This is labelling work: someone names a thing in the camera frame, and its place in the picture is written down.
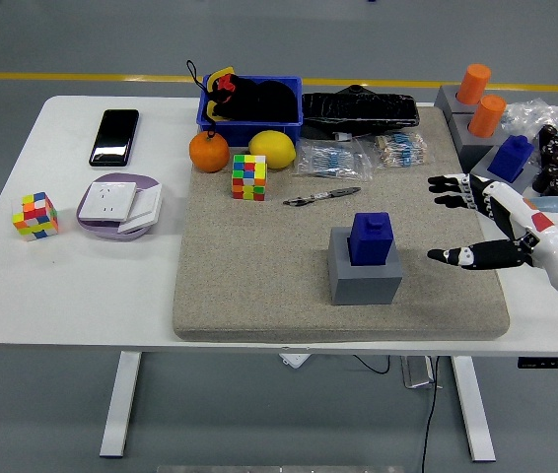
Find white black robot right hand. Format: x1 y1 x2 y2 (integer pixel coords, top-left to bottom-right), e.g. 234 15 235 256
427 172 558 292

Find blue square seal with notched knob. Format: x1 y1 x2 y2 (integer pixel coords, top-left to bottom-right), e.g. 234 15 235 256
348 212 397 267

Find grey seal holder block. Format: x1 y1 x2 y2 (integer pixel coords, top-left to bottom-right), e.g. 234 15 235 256
468 145 541 199
434 84 477 119
450 111 507 173
327 227 403 306

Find blue square seal with plain knob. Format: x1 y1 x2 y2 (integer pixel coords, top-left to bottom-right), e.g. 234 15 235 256
486 134 535 183

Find orange cylinder seal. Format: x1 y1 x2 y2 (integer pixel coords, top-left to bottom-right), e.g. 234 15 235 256
467 94 507 138
456 63 493 105

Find black table control panel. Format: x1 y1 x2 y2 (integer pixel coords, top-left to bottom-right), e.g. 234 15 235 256
517 356 558 370

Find clear crumpled plastic bag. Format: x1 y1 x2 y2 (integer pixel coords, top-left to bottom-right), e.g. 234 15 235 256
500 98 558 198

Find small clear bag of resistors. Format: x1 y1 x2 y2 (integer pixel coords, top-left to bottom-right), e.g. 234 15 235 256
373 131 429 170

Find white table leg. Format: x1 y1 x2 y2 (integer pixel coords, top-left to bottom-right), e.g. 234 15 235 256
451 355 497 463
99 351 142 459

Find black silver pen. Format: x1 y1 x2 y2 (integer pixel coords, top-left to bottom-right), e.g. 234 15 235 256
282 185 363 207

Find black keyboard in plastic wrap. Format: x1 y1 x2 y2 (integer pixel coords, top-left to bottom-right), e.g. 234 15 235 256
301 84 421 139

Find large clear bag of resistors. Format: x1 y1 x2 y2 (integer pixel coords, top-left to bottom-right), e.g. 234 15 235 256
292 137 375 182

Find grey-brown mat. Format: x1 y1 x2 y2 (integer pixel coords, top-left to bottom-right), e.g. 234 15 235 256
173 105 512 344

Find yellow lemon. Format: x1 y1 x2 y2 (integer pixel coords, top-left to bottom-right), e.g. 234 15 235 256
248 129 297 170

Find multicolour puzzle cube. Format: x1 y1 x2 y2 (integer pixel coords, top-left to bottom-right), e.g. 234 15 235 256
11 191 60 242
231 154 268 202

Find blue plastic bin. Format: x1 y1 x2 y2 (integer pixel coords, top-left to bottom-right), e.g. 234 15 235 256
195 74 305 148

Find black pouch with red tag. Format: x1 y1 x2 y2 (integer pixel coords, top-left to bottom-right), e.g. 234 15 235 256
207 74 298 122

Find orange fruit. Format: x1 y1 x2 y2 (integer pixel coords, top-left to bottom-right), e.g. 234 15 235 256
188 130 231 173

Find yellow flat item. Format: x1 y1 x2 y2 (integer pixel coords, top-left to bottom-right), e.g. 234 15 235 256
203 66 237 122

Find purple dish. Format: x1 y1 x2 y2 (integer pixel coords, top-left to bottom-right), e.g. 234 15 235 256
76 171 163 242

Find black smartphone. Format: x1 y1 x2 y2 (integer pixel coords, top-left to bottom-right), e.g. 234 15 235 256
88 108 141 168

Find metal cable box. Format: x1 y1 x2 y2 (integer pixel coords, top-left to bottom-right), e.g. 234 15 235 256
399 355 441 390

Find black power cable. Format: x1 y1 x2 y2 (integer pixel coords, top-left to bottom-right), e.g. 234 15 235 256
352 354 443 473

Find black lanyard strap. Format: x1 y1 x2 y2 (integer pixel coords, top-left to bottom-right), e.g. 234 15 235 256
185 59 219 144

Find white wall socket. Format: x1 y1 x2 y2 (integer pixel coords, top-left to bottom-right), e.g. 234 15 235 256
79 181 138 222

